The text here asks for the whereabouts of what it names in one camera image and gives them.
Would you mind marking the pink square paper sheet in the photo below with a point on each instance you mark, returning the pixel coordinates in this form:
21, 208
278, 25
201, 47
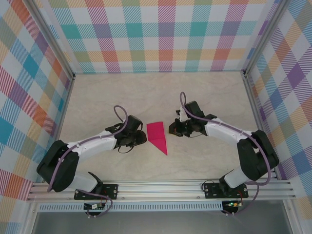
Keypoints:
157, 132

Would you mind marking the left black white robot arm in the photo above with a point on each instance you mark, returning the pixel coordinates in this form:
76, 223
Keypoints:
58, 168

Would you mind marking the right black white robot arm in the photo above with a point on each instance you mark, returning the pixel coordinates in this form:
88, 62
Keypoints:
256, 156

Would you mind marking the grey metal panel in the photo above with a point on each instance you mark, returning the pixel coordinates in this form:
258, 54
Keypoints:
158, 223

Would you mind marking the aluminium mounting rail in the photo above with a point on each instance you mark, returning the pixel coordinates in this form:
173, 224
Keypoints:
158, 189

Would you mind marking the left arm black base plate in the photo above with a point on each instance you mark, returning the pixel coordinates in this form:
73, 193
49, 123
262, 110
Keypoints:
112, 190

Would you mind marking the aluminium side rail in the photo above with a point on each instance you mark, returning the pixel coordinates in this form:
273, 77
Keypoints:
65, 107
255, 109

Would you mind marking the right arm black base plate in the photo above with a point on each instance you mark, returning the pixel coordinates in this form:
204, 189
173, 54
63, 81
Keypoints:
210, 190

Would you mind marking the aluminium frame post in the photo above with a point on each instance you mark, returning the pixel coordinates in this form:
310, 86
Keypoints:
266, 36
50, 36

